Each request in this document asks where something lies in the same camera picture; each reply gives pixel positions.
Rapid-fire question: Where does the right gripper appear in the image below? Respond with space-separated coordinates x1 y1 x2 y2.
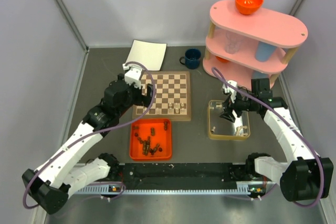
218 89 258 122

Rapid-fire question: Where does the white tall piece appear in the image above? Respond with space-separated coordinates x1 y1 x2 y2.
174 103 180 114

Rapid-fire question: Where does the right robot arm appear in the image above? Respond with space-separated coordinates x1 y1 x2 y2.
221 78 334 202

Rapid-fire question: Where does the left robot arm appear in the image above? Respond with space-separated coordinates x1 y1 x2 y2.
22 70 156 215

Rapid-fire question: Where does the wooden chess board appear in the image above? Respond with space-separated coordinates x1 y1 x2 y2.
141 71 192 121

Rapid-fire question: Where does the dark long chess piece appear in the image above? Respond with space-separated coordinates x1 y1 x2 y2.
142 141 148 155

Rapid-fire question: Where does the white square plate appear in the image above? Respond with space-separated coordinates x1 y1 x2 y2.
126 40 167 71

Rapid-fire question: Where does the dark blue enamel mug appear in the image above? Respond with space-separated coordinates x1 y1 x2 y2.
179 48 202 70

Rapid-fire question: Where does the orange plastic tray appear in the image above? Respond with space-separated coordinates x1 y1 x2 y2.
129 118 172 162

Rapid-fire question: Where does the pink three-tier shelf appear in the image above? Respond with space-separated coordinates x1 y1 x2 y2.
203 0 308 89

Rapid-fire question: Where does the light blue plastic cup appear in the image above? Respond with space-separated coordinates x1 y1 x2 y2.
255 41 276 62

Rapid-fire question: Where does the clear plastic cup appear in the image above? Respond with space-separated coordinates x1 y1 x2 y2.
225 31 244 54

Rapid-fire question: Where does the orange plastic bowl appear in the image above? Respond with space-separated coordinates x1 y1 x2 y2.
235 0 264 15

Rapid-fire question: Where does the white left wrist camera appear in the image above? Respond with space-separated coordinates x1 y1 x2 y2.
122 63 143 89

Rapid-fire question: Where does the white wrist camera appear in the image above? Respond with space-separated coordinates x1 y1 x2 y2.
122 63 143 89
222 80 237 103

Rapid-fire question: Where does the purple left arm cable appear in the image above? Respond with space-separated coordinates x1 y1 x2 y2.
23 61 158 209

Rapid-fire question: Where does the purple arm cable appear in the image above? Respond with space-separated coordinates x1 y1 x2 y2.
23 61 158 209
212 67 326 208

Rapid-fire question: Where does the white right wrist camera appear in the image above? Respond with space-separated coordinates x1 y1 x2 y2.
222 80 237 103

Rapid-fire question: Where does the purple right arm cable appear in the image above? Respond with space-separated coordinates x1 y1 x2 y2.
212 67 326 208

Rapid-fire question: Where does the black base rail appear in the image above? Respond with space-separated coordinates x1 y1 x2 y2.
115 163 278 189

